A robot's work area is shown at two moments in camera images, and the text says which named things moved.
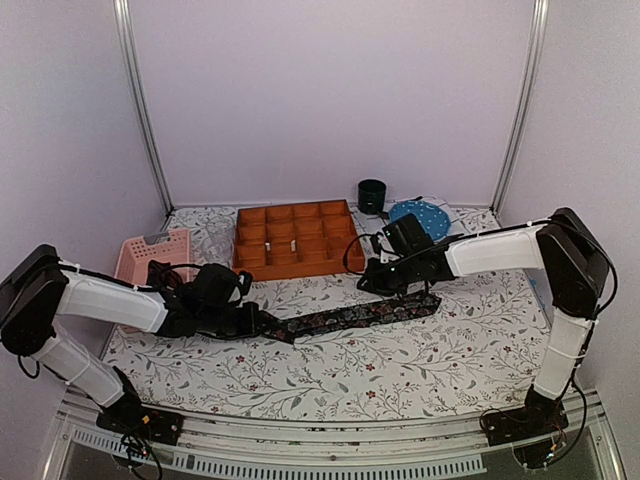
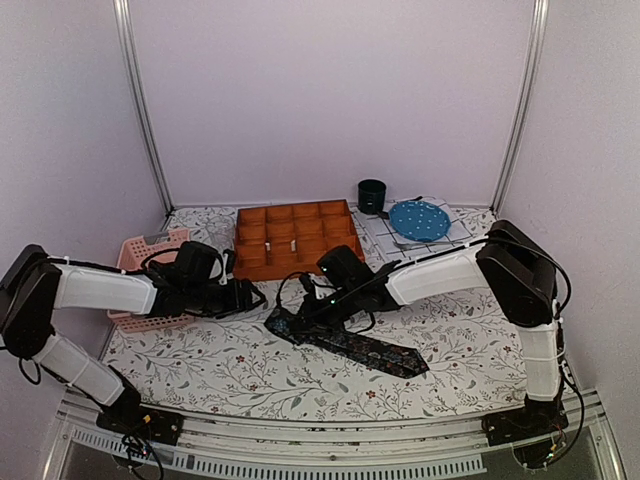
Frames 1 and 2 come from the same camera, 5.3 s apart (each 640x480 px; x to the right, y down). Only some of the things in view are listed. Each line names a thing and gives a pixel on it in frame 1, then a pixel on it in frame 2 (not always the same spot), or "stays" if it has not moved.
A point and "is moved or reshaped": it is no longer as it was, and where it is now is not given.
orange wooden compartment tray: [297, 240] stays
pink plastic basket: [173, 248] stays
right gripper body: [394, 280] → [342, 307]
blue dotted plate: [436, 218] stays
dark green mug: [372, 196] stays
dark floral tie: [288, 329] is moved or reshaped
